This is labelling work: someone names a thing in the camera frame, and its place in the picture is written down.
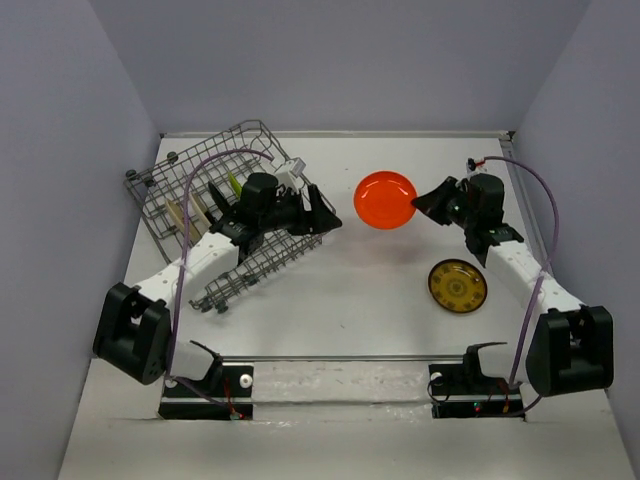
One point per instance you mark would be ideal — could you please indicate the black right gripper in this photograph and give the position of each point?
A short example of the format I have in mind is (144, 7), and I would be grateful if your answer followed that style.
(432, 201)

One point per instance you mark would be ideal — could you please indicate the orange plate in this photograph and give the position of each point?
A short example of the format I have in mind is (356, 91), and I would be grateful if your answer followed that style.
(383, 200)

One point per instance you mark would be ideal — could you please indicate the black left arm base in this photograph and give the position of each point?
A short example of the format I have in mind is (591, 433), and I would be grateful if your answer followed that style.
(226, 396)

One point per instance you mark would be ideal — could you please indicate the yellow patterned dark plate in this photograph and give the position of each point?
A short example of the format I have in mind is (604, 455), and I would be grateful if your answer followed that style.
(457, 286)

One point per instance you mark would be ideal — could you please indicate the cream floral plate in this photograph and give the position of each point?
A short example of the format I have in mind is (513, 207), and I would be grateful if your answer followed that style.
(176, 214)

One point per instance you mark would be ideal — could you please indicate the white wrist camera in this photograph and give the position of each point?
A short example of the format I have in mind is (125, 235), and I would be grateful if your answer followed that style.
(289, 174)
(475, 166)

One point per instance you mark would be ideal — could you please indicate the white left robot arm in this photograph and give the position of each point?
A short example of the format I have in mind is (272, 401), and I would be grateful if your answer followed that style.
(138, 327)

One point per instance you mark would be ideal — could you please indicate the lime green plate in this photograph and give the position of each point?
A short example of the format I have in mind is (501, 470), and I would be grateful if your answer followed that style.
(235, 185)

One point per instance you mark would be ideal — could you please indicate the grey wire dish rack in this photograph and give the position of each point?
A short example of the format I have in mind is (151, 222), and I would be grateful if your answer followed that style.
(246, 148)

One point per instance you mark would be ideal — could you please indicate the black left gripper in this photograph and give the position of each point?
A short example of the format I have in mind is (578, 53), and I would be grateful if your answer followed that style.
(315, 222)

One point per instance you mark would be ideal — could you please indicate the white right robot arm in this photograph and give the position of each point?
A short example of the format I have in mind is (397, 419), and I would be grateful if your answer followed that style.
(564, 346)

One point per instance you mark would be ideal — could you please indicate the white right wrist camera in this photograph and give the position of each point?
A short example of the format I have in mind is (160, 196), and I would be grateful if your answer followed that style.
(475, 166)

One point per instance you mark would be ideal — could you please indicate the cream plate black patch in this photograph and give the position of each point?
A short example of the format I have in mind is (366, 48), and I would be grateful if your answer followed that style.
(200, 210)

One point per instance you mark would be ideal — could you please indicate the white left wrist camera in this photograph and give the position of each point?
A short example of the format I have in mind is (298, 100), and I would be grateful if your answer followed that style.
(289, 174)

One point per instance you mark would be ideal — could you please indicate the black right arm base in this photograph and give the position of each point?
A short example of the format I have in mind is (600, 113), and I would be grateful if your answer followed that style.
(455, 394)

